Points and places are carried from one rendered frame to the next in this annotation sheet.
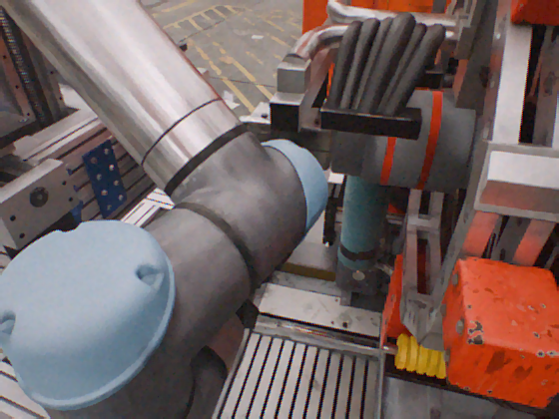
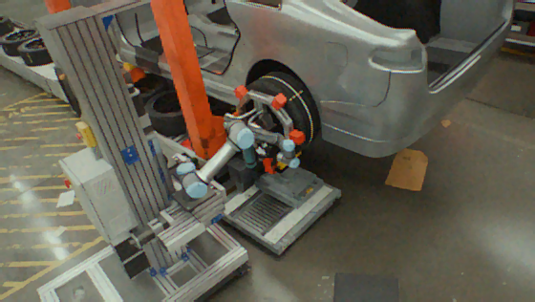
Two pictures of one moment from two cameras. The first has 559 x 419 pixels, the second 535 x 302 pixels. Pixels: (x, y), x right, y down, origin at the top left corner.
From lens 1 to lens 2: 2.78 m
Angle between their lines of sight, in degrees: 44
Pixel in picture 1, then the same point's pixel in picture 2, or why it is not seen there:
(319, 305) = (238, 199)
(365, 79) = (268, 123)
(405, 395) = (281, 184)
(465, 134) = not seen: hidden behind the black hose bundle
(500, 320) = (297, 135)
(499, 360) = (300, 138)
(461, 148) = not seen: hidden behind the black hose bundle
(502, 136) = (285, 120)
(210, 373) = not seen: hidden behind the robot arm
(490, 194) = (288, 126)
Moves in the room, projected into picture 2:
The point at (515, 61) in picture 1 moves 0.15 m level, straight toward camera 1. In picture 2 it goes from (279, 114) to (291, 121)
